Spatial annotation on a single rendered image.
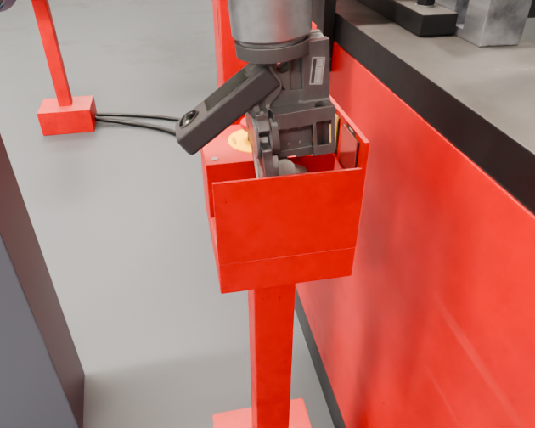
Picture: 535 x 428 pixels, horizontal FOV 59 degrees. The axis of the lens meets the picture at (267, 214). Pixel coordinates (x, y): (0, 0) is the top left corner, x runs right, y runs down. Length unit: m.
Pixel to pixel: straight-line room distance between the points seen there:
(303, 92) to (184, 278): 1.16
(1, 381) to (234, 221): 0.73
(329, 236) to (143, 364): 0.91
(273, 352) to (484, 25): 0.55
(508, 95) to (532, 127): 0.08
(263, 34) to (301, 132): 0.11
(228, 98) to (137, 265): 1.24
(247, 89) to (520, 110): 0.26
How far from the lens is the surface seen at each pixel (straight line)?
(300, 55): 0.46
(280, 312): 0.71
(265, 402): 0.87
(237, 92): 0.47
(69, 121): 2.62
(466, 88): 0.56
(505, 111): 0.51
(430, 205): 0.58
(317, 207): 0.51
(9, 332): 1.02
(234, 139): 0.62
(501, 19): 0.72
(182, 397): 1.29
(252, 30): 0.44
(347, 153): 0.53
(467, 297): 0.55
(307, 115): 0.47
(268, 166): 0.48
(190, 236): 1.75
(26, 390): 1.15
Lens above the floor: 1.05
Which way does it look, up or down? 35 degrees down
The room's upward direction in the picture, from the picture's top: straight up
